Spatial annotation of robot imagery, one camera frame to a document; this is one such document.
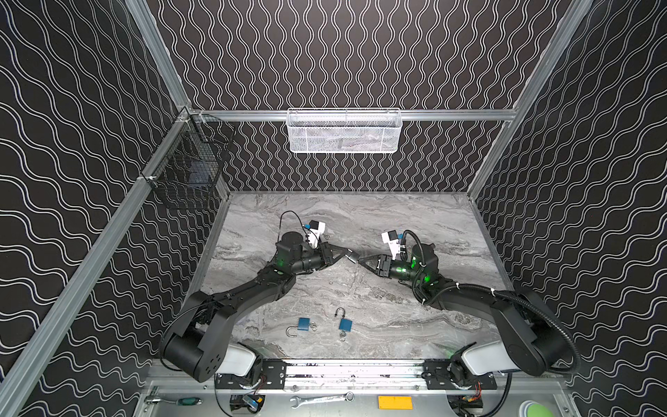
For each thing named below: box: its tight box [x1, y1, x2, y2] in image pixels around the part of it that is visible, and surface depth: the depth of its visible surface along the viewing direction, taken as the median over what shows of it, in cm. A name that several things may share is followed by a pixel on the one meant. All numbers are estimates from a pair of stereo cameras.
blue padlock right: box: [334, 306, 354, 332], surface depth 86 cm
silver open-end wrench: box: [290, 391, 356, 410], surface depth 72 cm
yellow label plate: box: [377, 396, 414, 411], surface depth 72 cm
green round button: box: [519, 399, 555, 417], surface depth 70 cm
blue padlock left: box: [285, 317, 311, 338], surface depth 85 cm
